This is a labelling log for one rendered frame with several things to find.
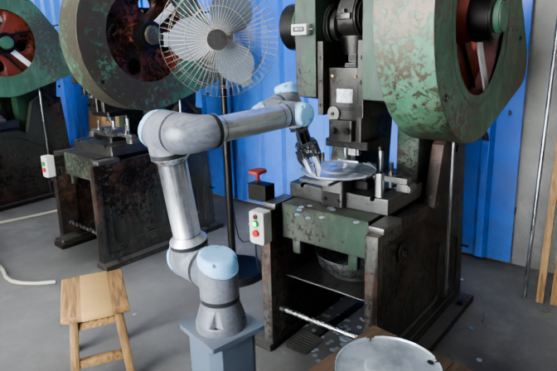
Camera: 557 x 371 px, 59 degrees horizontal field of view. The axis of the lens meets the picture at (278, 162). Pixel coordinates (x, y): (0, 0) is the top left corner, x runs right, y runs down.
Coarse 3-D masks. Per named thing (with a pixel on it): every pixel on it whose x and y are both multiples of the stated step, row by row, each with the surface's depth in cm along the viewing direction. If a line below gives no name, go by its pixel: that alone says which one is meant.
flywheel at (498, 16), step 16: (464, 0) 157; (480, 0) 154; (496, 0) 155; (464, 16) 156; (480, 16) 153; (496, 16) 153; (464, 32) 159; (480, 32) 156; (496, 32) 158; (480, 48) 168; (496, 48) 185; (464, 64) 172; (480, 64) 171; (464, 80) 174; (480, 80) 183
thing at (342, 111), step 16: (352, 64) 188; (336, 80) 189; (352, 80) 185; (336, 96) 191; (352, 96) 186; (336, 112) 191; (352, 112) 188; (336, 128) 190; (352, 128) 186; (368, 128) 191
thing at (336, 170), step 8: (336, 160) 206; (344, 160) 205; (304, 168) 196; (328, 168) 192; (336, 168) 192; (344, 168) 192; (352, 168) 191; (360, 168) 193; (368, 168) 193; (312, 176) 183; (320, 176) 183; (328, 176) 183; (336, 176) 182; (344, 176) 182; (352, 176) 182; (360, 176) 181; (368, 176) 181
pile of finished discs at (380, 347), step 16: (384, 336) 150; (352, 352) 144; (368, 352) 144; (384, 352) 143; (400, 352) 143; (416, 352) 143; (336, 368) 136; (352, 368) 137; (368, 368) 136; (384, 368) 135; (400, 368) 135; (416, 368) 136; (432, 368) 136
